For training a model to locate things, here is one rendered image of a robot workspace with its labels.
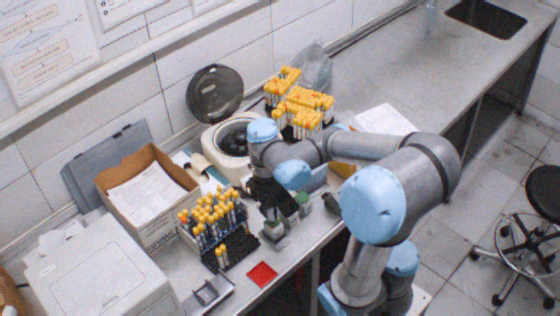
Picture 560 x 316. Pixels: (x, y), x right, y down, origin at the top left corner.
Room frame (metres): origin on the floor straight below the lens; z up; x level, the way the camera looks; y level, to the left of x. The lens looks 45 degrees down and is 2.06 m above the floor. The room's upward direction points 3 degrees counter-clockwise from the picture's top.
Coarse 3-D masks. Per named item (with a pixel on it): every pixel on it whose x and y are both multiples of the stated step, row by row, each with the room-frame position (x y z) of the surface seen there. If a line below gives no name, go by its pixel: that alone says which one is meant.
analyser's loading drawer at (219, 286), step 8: (216, 280) 0.67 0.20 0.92; (224, 280) 0.67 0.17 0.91; (200, 288) 0.64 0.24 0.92; (208, 288) 0.65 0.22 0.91; (216, 288) 0.65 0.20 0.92; (224, 288) 0.65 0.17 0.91; (232, 288) 0.65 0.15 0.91; (192, 296) 0.62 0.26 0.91; (200, 296) 0.62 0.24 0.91; (208, 296) 0.62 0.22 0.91; (216, 296) 0.62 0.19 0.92; (184, 304) 0.60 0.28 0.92; (192, 304) 0.60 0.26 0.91; (200, 304) 0.60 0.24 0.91; (208, 304) 0.59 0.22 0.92; (192, 312) 0.57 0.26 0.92; (200, 312) 0.57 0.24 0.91
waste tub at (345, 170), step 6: (348, 126) 1.22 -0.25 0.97; (330, 162) 1.12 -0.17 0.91; (336, 162) 1.10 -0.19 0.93; (330, 168) 1.12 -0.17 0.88; (336, 168) 1.10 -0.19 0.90; (342, 168) 1.08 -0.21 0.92; (348, 168) 1.06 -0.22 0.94; (354, 168) 1.06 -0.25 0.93; (360, 168) 1.08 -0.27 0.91; (342, 174) 1.07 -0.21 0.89; (348, 174) 1.05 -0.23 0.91
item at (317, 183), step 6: (318, 168) 1.03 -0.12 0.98; (324, 168) 1.04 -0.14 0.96; (312, 174) 1.01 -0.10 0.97; (318, 174) 1.02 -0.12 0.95; (324, 174) 1.04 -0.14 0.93; (312, 180) 1.01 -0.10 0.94; (318, 180) 1.02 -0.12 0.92; (324, 180) 1.04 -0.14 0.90; (306, 186) 0.99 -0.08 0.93; (312, 186) 1.01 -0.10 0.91; (318, 186) 1.02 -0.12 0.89; (324, 186) 1.03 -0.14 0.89; (306, 192) 0.99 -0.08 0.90; (312, 192) 1.01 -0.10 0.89; (318, 192) 1.01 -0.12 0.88
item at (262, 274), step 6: (258, 264) 0.74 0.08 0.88; (264, 264) 0.74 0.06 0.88; (252, 270) 0.72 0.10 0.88; (258, 270) 0.72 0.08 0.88; (264, 270) 0.72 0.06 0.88; (270, 270) 0.72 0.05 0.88; (252, 276) 0.71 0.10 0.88; (258, 276) 0.70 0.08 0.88; (264, 276) 0.70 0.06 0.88; (270, 276) 0.70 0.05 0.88; (276, 276) 0.70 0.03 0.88; (258, 282) 0.68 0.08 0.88; (264, 282) 0.68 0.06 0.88
